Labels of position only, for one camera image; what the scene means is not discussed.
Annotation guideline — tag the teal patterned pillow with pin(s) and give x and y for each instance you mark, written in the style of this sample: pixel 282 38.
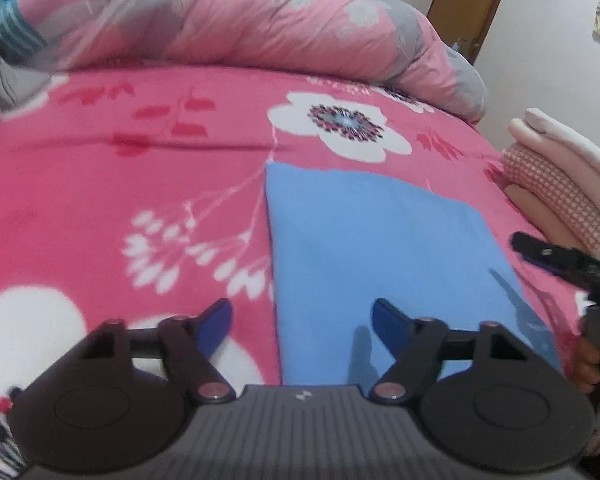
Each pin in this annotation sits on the teal patterned pillow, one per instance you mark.
pixel 15 25

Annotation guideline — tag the beige folded cloth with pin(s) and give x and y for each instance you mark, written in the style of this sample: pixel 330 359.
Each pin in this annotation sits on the beige folded cloth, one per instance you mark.
pixel 535 210

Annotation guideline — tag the blue t-shirt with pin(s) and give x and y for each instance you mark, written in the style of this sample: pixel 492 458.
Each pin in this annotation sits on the blue t-shirt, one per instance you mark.
pixel 370 240

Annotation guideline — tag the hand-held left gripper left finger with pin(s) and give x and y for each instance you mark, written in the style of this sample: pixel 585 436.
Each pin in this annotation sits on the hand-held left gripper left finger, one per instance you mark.
pixel 215 327

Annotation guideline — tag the pink floral fleece blanket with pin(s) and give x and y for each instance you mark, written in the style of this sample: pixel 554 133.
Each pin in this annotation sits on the pink floral fleece blanket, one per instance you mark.
pixel 105 185

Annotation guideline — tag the pink grey floral quilt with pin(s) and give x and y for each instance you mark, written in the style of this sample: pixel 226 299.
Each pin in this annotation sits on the pink grey floral quilt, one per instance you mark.
pixel 255 15

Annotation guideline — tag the pink checked folded cloth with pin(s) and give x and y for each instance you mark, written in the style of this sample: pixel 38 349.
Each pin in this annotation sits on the pink checked folded cloth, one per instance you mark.
pixel 555 190

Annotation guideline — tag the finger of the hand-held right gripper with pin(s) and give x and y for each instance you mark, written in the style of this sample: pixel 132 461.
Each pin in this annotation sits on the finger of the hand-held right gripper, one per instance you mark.
pixel 540 255

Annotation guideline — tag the brown wooden door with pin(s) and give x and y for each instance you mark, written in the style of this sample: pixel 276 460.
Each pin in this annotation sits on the brown wooden door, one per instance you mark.
pixel 470 0

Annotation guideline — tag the person's right hand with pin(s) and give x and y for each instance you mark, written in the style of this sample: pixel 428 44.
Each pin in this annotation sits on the person's right hand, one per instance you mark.
pixel 587 370

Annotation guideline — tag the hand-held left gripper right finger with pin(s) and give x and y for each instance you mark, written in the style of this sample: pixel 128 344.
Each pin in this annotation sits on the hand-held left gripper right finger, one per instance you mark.
pixel 390 327

